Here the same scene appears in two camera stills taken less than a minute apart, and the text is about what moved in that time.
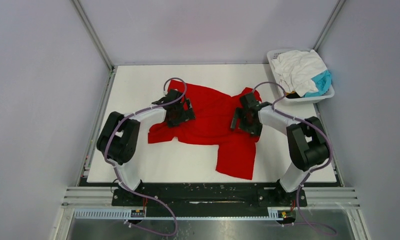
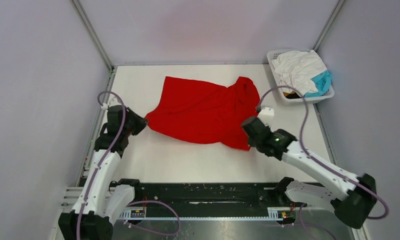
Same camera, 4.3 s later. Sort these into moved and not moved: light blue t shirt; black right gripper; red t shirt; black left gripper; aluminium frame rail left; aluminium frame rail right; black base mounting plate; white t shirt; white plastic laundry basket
Moved: red t shirt; black left gripper; black right gripper
Not moved: aluminium frame rail left; white t shirt; light blue t shirt; white plastic laundry basket; aluminium frame rail right; black base mounting plate
